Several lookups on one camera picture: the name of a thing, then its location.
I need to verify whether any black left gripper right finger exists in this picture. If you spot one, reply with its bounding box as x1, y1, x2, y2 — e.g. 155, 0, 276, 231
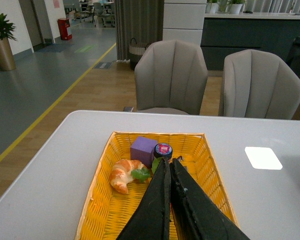
169, 158, 248, 240

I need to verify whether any office chair far background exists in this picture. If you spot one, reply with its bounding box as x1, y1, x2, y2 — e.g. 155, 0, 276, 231
93, 1, 115, 28

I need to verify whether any grey chair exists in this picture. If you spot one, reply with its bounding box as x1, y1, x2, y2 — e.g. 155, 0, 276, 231
134, 39, 208, 115
218, 49, 300, 120

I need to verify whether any red cabinet box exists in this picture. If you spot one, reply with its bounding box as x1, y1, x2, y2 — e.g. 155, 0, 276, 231
57, 18, 73, 41

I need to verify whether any dark woven bin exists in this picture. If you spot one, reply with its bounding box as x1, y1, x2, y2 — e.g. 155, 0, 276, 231
128, 37, 151, 71

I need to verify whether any toy croissant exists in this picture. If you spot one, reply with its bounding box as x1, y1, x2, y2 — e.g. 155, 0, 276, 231
109, 159, 146, 195

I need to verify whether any small black jar pink label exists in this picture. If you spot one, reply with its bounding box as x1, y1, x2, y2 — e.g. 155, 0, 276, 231
153, 142, 173, 160

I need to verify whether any white plant pot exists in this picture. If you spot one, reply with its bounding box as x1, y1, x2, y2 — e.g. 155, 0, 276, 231
227, 0, 246, 15

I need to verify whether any potted plant gold pot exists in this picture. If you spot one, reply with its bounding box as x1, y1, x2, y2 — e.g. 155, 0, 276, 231
0, 9, 17, 72

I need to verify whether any white pillar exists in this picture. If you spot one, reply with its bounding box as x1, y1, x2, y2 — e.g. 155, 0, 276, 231
162, 0, 207, 46

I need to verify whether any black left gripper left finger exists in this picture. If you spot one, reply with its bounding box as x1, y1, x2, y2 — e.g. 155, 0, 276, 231
117, 158, 171, 240

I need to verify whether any yellow woven basket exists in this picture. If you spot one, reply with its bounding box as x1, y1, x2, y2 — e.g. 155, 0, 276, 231
74, 131, 238, 240

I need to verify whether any orange toy carrot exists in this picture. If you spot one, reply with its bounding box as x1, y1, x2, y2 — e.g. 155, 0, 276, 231
131, 157, 163, 183

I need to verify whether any grey curtain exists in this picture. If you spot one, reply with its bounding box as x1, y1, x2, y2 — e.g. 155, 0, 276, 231
114, 0, 164, 61

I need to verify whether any grey chair right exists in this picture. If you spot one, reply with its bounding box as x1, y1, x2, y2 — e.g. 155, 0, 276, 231
218, 49, 300, 120

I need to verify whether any grey chair left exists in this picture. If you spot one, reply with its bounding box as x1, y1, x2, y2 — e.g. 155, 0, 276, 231
134, 39, 208, 115

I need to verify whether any dark counter with white top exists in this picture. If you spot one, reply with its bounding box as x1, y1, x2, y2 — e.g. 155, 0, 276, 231
200, 12, 300, 71

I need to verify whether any purple foam block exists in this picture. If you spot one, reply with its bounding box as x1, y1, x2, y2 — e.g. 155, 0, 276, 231
130, 136, 158, 169

